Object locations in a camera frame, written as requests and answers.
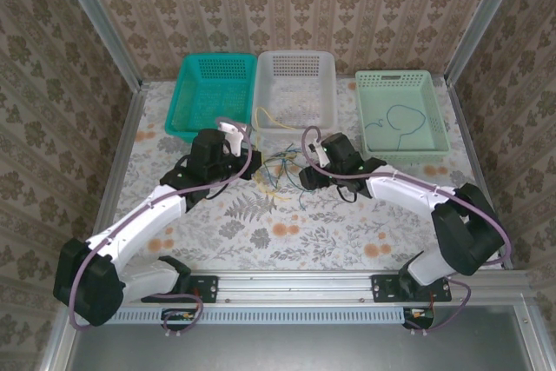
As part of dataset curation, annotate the grey slotted cable duct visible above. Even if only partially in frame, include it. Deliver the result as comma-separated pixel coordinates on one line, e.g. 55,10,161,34
80,306,405,325

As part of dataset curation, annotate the teal plastic basket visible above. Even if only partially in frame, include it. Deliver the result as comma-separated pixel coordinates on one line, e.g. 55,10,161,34
164,53,258,145

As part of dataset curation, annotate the black connector board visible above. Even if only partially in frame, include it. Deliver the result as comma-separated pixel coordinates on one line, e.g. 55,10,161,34
160,308,195,331
401,306,435,330

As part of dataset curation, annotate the white plastic basket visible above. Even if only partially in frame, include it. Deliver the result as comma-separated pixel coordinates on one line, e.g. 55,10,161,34
250,50,340,140

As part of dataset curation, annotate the floral table cover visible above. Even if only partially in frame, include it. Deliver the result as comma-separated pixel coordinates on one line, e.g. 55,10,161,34
116,77,505,272

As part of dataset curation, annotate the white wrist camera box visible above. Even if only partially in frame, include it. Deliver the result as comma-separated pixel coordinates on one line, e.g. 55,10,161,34
216,121,253,157
305,136,325,168

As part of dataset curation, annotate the aluminium frame post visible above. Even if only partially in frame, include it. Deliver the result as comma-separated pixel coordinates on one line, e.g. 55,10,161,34
50,0,144,90
445,0,530,85

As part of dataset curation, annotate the aluminium mounting rail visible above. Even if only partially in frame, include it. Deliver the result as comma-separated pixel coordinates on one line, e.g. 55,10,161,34
64,269,534,308

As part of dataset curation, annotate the mint green plastic basket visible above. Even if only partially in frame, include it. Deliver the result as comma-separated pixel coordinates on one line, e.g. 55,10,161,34
354,70,452,167

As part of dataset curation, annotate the green cable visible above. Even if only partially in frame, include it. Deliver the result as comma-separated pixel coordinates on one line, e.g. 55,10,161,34
262,141,305,176

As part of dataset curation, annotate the yellow cable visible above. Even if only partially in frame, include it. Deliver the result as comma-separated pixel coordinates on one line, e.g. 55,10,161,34
254,105,297,150
258,170,291,203

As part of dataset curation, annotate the grey metal front panel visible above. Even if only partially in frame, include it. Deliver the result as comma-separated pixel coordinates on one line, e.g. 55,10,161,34
36,304,556,371

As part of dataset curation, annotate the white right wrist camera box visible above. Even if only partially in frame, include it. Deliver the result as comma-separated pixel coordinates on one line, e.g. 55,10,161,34
305,136,325,168

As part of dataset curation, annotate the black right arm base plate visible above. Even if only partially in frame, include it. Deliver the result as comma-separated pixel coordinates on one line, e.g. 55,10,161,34
372,274,453,304

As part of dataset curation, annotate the aluminium table side rail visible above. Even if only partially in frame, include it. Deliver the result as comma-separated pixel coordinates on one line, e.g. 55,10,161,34
447,82,514,268
82,83,149,272

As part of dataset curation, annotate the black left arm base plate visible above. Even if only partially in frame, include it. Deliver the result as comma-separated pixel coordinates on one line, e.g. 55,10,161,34
142,275,218,304

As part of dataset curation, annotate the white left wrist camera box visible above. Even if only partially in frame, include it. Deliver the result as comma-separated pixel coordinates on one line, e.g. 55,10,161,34
216,121,253,157

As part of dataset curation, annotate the blue cable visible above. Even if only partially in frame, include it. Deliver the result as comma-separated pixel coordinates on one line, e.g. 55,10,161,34
271,157,314,209
364,104,426,151

